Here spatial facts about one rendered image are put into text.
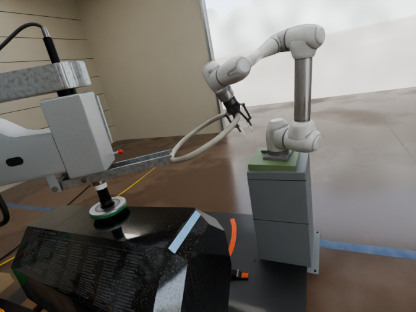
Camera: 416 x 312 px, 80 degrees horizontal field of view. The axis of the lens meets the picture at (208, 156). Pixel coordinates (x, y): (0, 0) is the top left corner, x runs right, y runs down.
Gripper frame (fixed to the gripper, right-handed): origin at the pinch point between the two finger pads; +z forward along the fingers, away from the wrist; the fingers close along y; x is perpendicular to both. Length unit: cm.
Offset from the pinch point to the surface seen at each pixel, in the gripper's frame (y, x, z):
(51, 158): 90, 29, -46
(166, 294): 56, 68, 26
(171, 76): 160, -512, -54
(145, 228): 66, 39, 8
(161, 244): 53, 53, 12
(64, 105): 67, 24, -63
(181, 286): 51, 64, 28
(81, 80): 55, 15, -69
